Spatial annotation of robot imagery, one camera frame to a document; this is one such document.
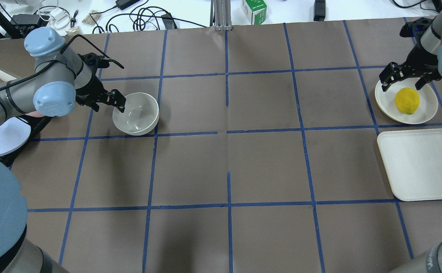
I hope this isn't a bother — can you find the cream round plate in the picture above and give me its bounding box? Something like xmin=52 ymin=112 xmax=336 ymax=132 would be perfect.
xmin=374 ymin=78 xmax=438 ymax=124

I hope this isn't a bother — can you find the blue plate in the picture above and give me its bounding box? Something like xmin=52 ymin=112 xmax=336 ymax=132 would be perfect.
xmin=0 ymin=118 xmax=31 ymax=157

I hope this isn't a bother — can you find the aluminium frame post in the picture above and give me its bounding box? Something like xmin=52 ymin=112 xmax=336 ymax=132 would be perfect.
xmin=210 ymin=0 xmax=233 ymax=31

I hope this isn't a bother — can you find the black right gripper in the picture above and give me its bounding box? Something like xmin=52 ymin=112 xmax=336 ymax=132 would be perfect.
xmin=380 ymin=18 xmax=442 ymax=92

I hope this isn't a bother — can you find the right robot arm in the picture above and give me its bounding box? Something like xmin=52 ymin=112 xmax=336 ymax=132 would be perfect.
xmin=379 ymin=10 xmax=442 ymax=91

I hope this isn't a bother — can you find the yellow lemon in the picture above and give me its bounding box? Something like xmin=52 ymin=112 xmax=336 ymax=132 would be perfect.
xmin=394 ymin=88 xmax=420 ymax=115

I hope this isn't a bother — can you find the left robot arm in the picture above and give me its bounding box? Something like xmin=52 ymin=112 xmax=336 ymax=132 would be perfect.
xmin=0 ymin=27 xmax=126 ymax=126

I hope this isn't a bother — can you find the white rectangular tray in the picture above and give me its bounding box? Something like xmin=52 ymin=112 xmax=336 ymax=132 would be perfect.
xmin=377 ymin=129 xmax=442 ymax=201

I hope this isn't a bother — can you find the white bowl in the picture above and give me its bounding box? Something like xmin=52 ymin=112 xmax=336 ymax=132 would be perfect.
xmin=113 ymin=92 xmax=160 ymax=135

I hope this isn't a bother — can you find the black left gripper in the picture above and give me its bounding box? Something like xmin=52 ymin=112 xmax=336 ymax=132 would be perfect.
xmin=76 ymin=53 xmax=126 ymax=113

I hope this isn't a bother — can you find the green white carton box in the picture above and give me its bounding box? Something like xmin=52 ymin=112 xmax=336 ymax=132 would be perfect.
xmin=241 ymin=0 xmax=267 ymax=25

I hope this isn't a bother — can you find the black dish rack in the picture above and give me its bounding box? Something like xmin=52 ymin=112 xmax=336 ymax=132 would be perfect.
xmin=0 ymin=115 xmax=52 ymax=168

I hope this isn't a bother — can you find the cream plate in rack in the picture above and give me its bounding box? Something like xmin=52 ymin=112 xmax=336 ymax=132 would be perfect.
xmin=0 ymin=69 xmax=19 ymax=82

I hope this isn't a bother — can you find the black power adapter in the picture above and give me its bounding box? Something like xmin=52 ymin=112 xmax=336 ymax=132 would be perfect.
xmin=313 ymin=0 xmax=326 ymax=21

